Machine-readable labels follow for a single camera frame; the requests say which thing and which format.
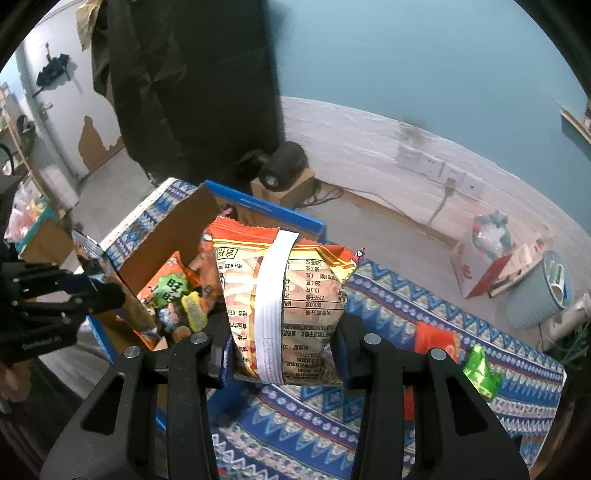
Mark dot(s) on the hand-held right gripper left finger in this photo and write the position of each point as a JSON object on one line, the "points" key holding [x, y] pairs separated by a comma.
{"points": [[224, 364]]}

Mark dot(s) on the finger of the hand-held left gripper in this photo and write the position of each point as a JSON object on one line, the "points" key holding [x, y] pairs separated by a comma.
{"points": [[76, 281], [106, 295]]}

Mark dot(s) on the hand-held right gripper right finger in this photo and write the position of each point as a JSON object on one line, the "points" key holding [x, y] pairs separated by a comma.
{"points": [[344, 353]]}

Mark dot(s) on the orange packet with green label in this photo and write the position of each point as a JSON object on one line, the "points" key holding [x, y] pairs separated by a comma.
{"points": [[168, 288]]}

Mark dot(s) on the orange fries snack packet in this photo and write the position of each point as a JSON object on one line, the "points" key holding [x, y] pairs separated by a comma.
{"points": [[300, 300]]}

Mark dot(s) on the blue cardboard box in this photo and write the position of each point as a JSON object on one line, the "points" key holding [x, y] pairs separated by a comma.
{"points": [[166, 235]]}

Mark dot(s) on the person's left hand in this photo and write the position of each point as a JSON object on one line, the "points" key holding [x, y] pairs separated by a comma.
{"points": [[11, 383]]}

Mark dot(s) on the brown cardboard carton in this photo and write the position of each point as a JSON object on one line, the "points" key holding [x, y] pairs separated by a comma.
{"points": [[44, 240]]}

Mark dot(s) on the patterned blue blanket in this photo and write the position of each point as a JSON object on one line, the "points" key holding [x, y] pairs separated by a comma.
{"points": [[300, 415]]}

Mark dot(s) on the pink plastic bag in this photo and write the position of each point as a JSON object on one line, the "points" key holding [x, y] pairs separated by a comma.
{"points": [[21, 217]]}

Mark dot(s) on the red orange snack packet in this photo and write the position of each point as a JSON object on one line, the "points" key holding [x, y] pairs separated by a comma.
{"points": [[434, 341]]}

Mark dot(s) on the stack of white boxes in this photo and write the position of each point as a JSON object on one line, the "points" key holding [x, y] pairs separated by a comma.
{"points": [[57, 182]]}

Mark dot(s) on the green foil snack packet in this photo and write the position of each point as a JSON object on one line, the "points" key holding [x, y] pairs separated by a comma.
{"points": [[480, 374]]}

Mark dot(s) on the red and white carton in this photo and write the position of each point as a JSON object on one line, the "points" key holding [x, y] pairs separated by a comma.
{"points": [[480, 277]]}

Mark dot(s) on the small cardboard box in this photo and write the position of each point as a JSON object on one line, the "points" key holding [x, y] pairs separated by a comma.
{"points": [[295, 189]]}

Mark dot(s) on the crumpled plastic bags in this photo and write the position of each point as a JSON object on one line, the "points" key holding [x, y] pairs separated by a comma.
{"points": [[491, 235]]}

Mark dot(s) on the light blue waste bin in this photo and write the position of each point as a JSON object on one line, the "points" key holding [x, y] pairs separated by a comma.
{"points": [[531, 304]]}

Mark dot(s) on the black cylindrical device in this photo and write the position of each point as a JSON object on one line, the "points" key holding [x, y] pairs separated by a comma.
{"points": [[284, 164]]}

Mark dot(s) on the brown paper bag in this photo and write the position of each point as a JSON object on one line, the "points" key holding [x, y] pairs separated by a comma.
{"points": [[526, 263]]}

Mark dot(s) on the dark hanging cloth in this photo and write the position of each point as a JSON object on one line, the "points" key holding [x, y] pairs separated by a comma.
{"points": [[194, 92]]}

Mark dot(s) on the white plastic appliance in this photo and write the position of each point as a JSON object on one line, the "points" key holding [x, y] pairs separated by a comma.
{"points": [[570, 318]]}

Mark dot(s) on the tan cloth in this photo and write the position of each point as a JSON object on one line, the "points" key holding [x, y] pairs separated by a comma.
{"points": [[87, 23]]}

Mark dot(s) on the wooden window ledge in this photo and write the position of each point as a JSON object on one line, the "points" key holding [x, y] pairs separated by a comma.
{"points": [[575, 122]]}

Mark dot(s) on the wooden shelf frame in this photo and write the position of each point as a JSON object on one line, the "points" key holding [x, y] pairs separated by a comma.
{"points": [[14, 134]]}

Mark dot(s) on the white wall socket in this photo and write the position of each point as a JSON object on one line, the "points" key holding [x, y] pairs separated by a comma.
{"points": [[431, 165], [454, 173], [408, 155], [475, 185]]}

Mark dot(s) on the black wall bracket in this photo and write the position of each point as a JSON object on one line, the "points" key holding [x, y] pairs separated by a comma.
{"points": [[53, 71]]}

